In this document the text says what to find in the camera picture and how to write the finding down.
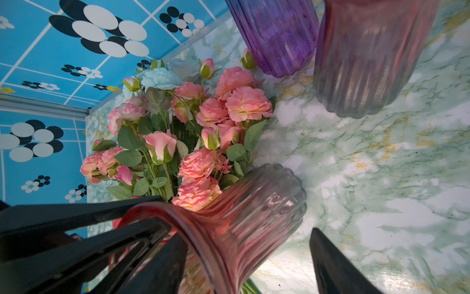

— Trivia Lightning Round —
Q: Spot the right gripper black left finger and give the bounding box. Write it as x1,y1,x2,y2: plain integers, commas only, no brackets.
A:
1,196,188,294

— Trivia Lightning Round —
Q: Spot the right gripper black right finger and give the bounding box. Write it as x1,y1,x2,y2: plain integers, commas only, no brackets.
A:
309,228,382,294

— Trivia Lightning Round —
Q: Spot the pink grey ribbed glass vase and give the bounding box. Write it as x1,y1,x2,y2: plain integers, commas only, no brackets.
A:
121,164,307,294

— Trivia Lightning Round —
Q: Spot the bunch of pink flowers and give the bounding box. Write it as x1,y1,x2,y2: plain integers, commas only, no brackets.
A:
80,51,274,211

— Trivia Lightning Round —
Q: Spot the purple blue ribbed glass vase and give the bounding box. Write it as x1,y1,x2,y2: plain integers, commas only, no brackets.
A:
226,0,319,78

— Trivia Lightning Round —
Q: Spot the left aluminium corner post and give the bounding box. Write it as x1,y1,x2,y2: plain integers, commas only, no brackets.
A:
1,94,89,120

